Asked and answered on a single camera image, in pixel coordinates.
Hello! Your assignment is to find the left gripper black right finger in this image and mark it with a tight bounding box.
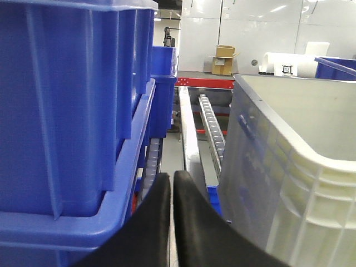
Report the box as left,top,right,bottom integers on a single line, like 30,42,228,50
173,170,286,266

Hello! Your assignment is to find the roller track rail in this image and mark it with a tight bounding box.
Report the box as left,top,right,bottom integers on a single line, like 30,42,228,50
199,94,225,171

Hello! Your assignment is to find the blue bin stacked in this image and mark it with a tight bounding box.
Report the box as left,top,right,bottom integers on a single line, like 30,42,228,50
1,1,158,218
1,79,156,266

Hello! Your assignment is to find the metal guide rail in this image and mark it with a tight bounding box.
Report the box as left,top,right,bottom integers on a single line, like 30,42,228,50
179,86,201,172

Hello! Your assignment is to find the white plastic tote bin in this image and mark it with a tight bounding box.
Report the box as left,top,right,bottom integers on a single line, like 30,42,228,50
218,75,355,266

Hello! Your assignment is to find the red shelf beam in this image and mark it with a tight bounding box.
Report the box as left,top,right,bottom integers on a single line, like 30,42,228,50
175,77,234,90

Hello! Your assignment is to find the blue bin far right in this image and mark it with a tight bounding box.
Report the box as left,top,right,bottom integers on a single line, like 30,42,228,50
314,57,355,81

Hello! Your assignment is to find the blue bin lower stacked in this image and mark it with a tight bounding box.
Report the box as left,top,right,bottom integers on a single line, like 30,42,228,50
1,79,156,266

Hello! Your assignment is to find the blue bin behind stack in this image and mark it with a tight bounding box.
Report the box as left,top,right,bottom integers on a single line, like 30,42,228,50
150,46,178,139

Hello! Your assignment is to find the blue bin upper stacked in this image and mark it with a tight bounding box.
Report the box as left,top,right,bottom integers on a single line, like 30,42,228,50
1,1,158,218

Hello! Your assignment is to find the cardboard box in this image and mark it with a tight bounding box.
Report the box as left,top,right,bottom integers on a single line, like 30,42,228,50
208,44,240,76

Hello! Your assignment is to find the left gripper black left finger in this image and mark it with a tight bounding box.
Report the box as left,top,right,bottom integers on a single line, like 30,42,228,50
73,173,171,266

